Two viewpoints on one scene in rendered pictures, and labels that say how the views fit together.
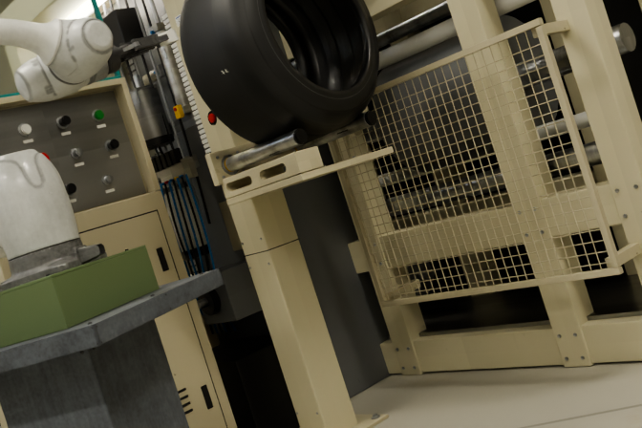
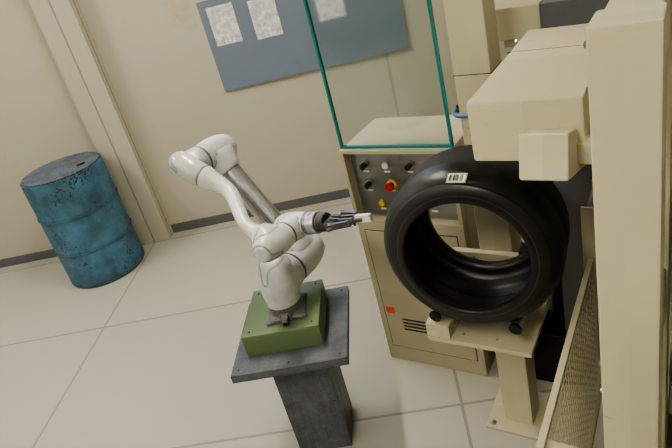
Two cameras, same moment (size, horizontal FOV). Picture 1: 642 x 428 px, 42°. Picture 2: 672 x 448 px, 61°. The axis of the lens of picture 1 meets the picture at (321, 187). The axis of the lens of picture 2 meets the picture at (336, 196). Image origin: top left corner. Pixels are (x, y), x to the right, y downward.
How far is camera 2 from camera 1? 2.69 m
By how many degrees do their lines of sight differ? 79
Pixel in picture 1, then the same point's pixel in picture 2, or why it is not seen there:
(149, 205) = (452, 232)
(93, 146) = not seen: hidden behind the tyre
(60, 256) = (274, 315)
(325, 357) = (517, 384)
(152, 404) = (307, 383)
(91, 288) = (267, 343)
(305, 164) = (433, 332)
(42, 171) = (268, 280)
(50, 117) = (402, 160)
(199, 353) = not seen: hidden behind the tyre
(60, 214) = (274, 300)
